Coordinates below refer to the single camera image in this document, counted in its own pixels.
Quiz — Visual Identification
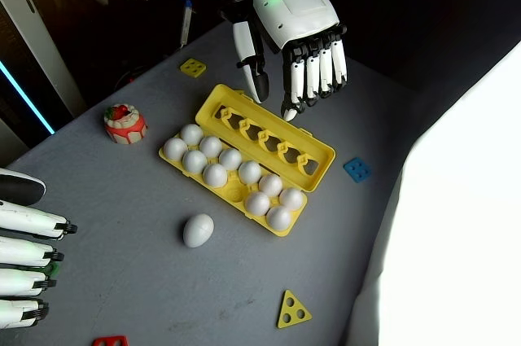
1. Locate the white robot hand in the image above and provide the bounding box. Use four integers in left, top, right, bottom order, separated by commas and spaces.
221, 0, 349, 122
0, 166, 79, 330

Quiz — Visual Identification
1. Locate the yellow egg carton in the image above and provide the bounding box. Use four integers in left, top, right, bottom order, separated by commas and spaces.
157, 83, 337, 238

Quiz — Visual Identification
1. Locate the white adapter stick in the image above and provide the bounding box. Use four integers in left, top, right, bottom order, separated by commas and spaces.
178, 0, 195, 50

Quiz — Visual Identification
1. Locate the yellow square block with holes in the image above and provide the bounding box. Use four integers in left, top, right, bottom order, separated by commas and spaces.
179, 58, 207, 77

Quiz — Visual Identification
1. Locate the grey table cloth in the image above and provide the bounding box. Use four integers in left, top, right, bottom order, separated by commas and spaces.
0, 18, 427, 346

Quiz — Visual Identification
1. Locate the red pentagon block with holes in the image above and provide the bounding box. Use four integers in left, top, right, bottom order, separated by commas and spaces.
91, 335, 129, 346

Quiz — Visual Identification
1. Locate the cyan light strip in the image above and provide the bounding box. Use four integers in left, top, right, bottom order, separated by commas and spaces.
0, 59, 56, 135

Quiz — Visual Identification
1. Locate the toy strawberry cream cake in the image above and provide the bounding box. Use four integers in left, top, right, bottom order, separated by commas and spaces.
103, 103, 148, 146

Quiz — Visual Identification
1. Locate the blue square block with holes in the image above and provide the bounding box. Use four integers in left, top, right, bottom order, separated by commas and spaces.
343, 156, 373, 184

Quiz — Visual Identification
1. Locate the white door panel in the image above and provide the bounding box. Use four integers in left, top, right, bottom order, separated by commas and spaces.
0, 0, 89, 119

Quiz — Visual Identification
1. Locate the yellow triangle block with holes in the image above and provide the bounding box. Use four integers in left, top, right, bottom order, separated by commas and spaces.
276, 289, 313, 330

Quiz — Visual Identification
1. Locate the white sheet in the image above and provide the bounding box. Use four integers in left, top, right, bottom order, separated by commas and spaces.
344, 38, 521, 346

